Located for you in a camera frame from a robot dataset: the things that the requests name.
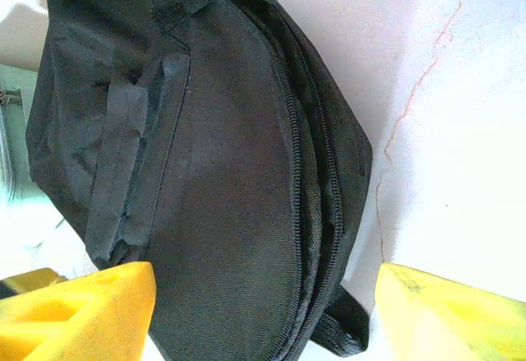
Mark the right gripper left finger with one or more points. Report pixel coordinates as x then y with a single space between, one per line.
82 320

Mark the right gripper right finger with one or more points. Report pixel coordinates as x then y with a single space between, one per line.
452 324

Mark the black backpack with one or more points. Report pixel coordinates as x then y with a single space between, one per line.
230 151

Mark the mint green zip case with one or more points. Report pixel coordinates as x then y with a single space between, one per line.
14 139

